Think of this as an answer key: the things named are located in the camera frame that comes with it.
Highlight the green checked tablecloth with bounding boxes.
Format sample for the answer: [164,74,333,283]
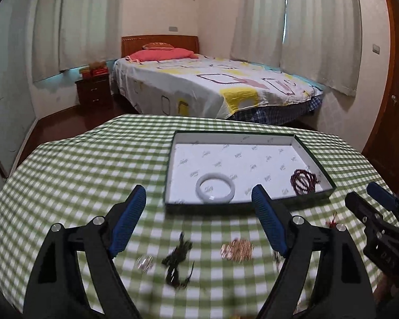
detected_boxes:
[0,114,399,319]

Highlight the brown wooden door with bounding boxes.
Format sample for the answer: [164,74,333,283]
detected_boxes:
[362,0,399,194]

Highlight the pale grey door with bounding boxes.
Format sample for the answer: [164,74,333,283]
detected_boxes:
[0,0,38,177]

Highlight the rose gold chain bracelet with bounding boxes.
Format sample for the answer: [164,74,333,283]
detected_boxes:
[220,238,255,262]

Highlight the dark red bead bracelet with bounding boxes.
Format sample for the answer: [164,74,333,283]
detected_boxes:
[290,169,325,194]

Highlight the white jade bangle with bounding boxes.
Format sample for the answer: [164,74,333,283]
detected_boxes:
[196,173,236,204]

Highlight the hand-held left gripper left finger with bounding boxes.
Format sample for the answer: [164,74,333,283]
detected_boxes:
[25,184,147,319]

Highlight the orange patterned pillow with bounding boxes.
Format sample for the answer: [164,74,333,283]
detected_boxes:
[142,42,174,51]

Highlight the narrow white curtain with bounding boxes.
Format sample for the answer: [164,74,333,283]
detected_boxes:
[231,0,288,64]

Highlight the wide white curtain beside nightstand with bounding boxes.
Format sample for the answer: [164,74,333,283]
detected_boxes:
[31,0,126,84]

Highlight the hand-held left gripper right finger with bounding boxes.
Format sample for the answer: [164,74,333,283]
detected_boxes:
[251,184,376,319]

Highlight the red pillow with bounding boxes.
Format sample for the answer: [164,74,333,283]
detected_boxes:
[129,48,199,63]

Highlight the green jewelry box tray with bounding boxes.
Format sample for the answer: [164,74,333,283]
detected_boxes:
[163,130,336,207]

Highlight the wooden bed headboard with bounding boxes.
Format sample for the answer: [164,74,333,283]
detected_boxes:
[121,35,199,58]

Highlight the wide white curtain beside door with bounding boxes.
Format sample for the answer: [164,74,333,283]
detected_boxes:
[279,0,364,98]

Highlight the dark wooden nightstand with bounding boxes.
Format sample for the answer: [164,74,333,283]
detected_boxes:
[75,72,114,110]

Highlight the blue plaid bed sheet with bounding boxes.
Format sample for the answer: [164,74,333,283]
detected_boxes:
[229,94,324,123]

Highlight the bed with patterned sheet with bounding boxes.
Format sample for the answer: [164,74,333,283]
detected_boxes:
[111,52,324,120]

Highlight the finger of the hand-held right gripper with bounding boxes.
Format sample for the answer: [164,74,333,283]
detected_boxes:
[345,192,386,230]
[366,182,399,214]

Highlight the black cord necklace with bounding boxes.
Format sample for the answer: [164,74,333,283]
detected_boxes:
[161,233,196,288]

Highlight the silver crystal bracelet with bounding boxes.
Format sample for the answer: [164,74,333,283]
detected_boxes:
[136,255,155,272]

